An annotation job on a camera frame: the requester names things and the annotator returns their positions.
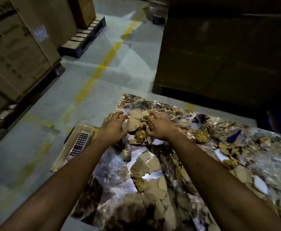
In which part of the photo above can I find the person's left hand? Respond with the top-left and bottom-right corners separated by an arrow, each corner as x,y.
96,111 -> 129,145

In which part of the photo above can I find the person's right hand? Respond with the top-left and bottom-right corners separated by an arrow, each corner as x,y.
145,111 -> 179,142

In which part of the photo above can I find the checked cloth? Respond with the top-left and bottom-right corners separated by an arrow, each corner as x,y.
68,132 -> 91,159

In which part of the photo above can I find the pile of cardboard and paper scraps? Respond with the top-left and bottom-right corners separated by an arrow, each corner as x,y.
117,109 -> 275,231

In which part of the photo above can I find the blue foil wrapper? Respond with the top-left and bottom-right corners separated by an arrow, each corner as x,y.
226,130 -> 242,143

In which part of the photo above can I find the white paper piece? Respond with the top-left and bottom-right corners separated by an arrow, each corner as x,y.
252,175 -> 270,195

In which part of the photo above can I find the person's left forearm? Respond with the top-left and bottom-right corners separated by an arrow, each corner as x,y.
0,136 -> 124,231

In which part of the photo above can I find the person's right forearm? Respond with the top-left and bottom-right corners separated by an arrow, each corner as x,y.
167,131 -> 281,231

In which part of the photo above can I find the marble pattern table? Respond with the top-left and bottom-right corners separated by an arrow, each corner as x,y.
69,93 -> 281,231

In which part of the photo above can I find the dark floor pallet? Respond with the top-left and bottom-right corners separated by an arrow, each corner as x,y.
0,62 -> 66,146

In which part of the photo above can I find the large dark cardboard box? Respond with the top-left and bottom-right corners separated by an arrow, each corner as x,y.
152,0 -> 281,113

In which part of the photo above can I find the blue pallet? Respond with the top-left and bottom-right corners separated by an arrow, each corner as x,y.
58,16 -> 107,58

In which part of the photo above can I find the large beige cardboard box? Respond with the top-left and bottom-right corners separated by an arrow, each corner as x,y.
0,0 -> 78,103

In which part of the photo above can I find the brown cardboard box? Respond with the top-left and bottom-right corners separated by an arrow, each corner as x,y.
67,0 -> 97,29

